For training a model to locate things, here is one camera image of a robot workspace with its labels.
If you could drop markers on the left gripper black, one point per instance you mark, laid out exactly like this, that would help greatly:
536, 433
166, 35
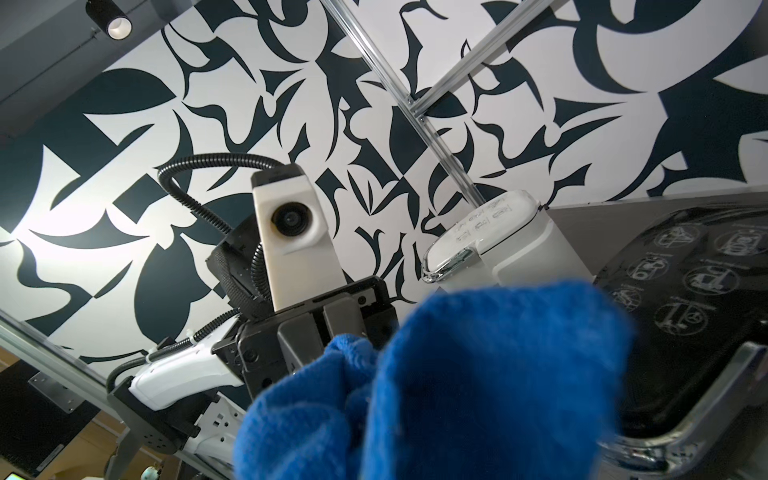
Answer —
260, 353

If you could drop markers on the blue cloth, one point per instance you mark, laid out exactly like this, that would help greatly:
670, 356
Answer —
492, 383

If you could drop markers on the black coffee machine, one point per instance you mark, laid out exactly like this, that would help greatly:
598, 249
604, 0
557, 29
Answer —
695, 285

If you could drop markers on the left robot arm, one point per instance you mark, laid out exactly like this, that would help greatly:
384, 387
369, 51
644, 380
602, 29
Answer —
172, 398

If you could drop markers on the white coffee machine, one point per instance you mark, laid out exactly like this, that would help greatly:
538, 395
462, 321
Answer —
509, 241

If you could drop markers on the ceiling spot lamp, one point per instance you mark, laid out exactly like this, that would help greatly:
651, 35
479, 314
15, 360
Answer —
109, 18

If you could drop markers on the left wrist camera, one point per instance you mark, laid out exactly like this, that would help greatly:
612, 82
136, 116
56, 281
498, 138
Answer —
299, 255

